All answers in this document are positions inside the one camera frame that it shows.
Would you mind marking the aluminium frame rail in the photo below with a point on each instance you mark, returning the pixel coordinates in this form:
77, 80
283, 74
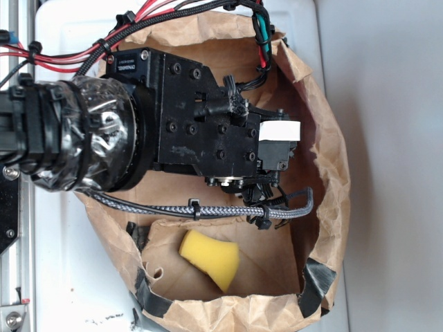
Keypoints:
18, 311

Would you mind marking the black tape front right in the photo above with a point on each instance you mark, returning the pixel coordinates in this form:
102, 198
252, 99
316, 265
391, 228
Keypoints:
318, 280

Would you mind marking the yellow sponge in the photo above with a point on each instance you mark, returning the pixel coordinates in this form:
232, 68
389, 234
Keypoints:
218, 259

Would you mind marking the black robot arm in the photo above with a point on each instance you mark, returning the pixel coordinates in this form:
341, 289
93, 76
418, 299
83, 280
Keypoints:
69, 135

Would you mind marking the black tape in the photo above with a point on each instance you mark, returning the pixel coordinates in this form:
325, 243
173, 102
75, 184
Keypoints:
318, 280
152, 303

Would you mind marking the black tape front left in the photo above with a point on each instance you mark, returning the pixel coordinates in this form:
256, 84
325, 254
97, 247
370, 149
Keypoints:
152, 303

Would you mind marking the white label sticker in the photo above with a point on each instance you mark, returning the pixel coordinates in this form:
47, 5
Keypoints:
280, 130

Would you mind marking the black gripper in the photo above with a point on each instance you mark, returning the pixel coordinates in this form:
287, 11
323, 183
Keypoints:
187, 123

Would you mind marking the brown paper bag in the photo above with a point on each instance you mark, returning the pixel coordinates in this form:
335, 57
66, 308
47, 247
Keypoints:
264, 294

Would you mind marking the black mounting bracket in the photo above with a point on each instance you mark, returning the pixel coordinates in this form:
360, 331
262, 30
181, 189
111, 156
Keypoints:
10, 206

